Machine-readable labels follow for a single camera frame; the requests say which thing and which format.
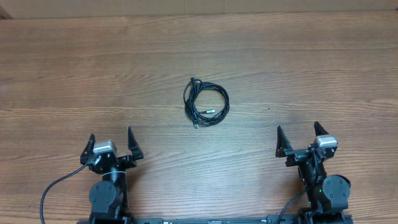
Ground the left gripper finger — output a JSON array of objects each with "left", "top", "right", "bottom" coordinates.
[
  {"left": 80, "top": 134, "right": 96, "bottom": 164},
  {"left": 127, "top": 126, "right": 144, "bottom": 161}
]

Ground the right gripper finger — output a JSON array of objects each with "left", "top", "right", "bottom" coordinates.
[
  {"left": 313, "top": 121, "right": 329, "bottom": 136},
  {"left": 275, "top": 126, "right": 292, "bottom": 157}
]

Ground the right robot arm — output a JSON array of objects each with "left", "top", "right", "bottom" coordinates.
[{"left": 275, "top": 121, "right": 353, "bottom": 223}]

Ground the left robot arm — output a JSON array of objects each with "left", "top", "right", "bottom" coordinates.
[{"left": 80, "top": 127, "right": 144, "bottom": 224}]

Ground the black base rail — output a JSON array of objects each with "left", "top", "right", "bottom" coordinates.
[{"left": 77, "top": 213, "right": 354, "bottom": 224}]

